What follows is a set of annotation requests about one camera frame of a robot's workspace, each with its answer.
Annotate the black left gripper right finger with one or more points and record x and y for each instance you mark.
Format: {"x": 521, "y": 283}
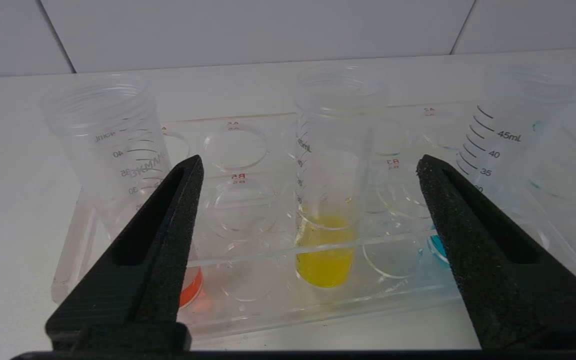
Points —
{"x": 508, "y": 280}

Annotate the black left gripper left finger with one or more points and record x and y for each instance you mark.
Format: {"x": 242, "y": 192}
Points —
{"x": 148, "y": 270}

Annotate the test tube with blue pigment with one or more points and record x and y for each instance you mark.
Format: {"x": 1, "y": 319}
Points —
{"x": 513, "y": 125}

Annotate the test tube with yellow pigment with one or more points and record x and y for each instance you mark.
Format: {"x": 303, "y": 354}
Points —
{"x": 325, "y": 255}

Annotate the clear acrylic test tube rack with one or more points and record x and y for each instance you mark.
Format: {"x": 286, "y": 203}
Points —
{"x": 248, "y": 305}

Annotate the test tube with red pigment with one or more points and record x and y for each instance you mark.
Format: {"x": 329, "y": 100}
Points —
{"x": 103, "y": 130}

